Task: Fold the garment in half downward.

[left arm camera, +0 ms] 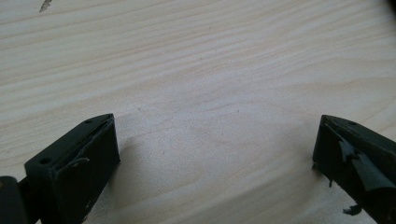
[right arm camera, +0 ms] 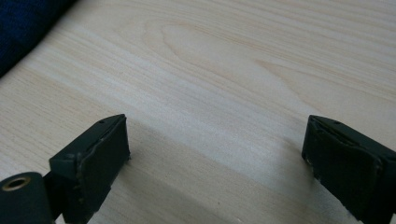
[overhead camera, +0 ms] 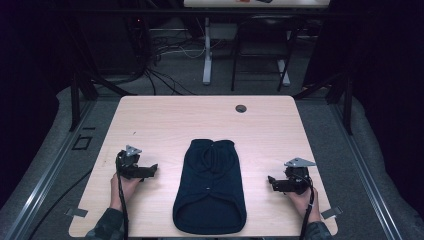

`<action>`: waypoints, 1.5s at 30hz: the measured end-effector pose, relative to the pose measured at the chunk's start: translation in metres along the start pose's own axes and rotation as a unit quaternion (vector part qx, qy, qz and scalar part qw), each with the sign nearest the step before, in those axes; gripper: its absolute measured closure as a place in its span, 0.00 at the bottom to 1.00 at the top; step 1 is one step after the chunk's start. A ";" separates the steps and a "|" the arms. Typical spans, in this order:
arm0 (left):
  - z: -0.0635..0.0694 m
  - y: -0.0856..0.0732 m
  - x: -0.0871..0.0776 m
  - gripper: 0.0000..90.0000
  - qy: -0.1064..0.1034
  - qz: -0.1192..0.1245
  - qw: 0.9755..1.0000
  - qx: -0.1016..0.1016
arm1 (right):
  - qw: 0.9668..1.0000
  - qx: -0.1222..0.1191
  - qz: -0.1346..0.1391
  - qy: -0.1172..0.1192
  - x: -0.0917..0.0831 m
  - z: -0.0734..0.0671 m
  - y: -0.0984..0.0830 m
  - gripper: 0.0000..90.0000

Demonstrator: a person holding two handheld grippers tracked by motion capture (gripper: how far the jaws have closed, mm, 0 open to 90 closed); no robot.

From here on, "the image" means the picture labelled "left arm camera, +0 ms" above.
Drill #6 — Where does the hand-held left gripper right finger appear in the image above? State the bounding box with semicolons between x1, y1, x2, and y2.
312;114;396;224

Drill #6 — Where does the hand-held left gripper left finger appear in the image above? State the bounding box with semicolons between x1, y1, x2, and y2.
23;113;121;224

